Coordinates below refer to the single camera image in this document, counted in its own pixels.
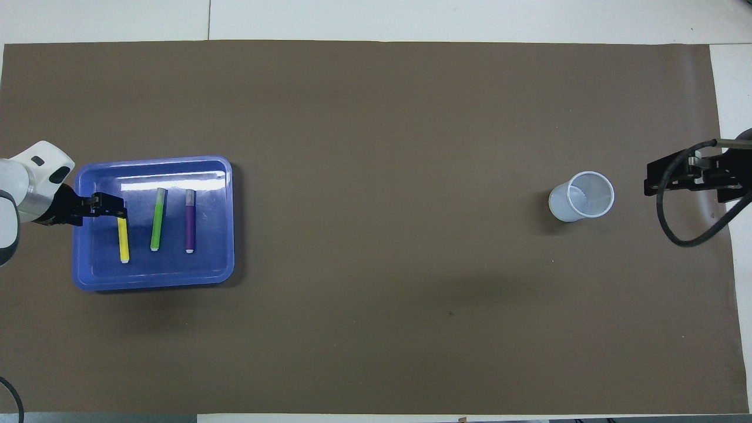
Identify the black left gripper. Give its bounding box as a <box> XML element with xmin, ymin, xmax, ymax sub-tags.
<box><xmin>35</xmin><ymin>184</ymin><xmax>128</xmax><ymax>228</ymax></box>

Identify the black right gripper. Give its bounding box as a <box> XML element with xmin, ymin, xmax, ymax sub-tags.
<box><xmin>644</xmin><ymin>127</ymin><xmax>752</xmax><ymax>204</ymax></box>

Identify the green pen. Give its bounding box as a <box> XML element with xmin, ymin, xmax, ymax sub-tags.
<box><xmin>150</xmin><ymin>188</ymin><xmax>169</xmax><ymax>252</ymax></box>

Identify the purple pen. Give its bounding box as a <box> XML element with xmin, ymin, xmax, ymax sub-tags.
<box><xmin>185</xmin><ymin>189</ymin><xmax>197</xmax><ymax>254</ymax></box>

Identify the blue plastic tray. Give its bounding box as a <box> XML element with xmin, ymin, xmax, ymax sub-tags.
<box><xmin>72</xmin><ymin>155</ymin><xmax>235</xmax><ymax>292</ymax></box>

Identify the translucent plastic cup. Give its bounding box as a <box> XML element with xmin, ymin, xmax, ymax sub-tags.
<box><xmin>548</xmin><ymin>170</ymin><xmax>615</xmax><ymax>223</ymax></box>

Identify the brown table mat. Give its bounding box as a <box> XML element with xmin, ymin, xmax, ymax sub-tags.
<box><xmin>0</xmin><ymin>40</ymin><xmax>750</xmax><ymax>415</ymax></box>

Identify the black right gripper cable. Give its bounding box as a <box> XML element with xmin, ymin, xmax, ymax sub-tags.
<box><xmin>656</xmin><ymin>138</ymin><xmax>752</xmax><ymax>247</ymax></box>

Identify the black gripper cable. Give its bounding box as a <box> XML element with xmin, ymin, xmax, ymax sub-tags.
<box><xmin>0</xmin><ymin>376</ymin><xmax>24</xmax><ymax>423</ymax></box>
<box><xmin>656</xmin><ymin>138</ymin><xmax>752</xmax><ymax>247</ymax></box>

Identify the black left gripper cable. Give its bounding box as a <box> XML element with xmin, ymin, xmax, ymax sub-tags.
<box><xmin>0</xmin><ymin>376</ymin><xmax>24</xmax><ymax>423</ymax></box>

